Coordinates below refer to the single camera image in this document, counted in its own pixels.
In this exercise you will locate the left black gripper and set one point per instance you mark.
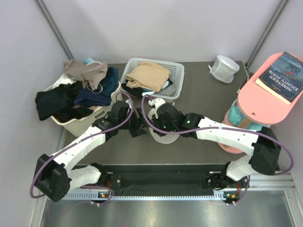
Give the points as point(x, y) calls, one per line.
point(140, 123)

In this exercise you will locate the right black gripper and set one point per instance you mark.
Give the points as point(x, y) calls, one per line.
point(156, 119)

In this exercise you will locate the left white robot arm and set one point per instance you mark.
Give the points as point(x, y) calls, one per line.
point(56, 175)

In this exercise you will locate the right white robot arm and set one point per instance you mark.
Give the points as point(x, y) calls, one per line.
point(260, 146)

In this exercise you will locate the cream laundry hamper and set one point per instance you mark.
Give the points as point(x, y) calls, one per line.
point(78, 126)

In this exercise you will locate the grey garment in basket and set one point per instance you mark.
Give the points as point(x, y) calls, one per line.
point(168, 91)

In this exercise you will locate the black white sock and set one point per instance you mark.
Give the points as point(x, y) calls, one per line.
point(139, 92)

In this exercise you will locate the beige folded garment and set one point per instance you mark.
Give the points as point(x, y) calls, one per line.
point(148, 75)

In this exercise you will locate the white perforated plastic basket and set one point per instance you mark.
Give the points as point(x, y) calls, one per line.
point(177, 72)

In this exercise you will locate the teal item under table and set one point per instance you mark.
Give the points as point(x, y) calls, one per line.
point(238, 119)

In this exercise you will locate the taupe garment on hamper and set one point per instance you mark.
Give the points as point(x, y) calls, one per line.
point(90, 74)

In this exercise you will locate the black garment pile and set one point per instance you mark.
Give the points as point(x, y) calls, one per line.
point(59, 103)

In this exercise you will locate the pink two-tier side table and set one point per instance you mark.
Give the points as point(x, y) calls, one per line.
point(258, 105)

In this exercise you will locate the dark blue paperback book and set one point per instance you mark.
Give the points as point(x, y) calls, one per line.
point(283, 78)

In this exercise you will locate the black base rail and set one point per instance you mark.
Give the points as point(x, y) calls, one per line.
point(167, 180)

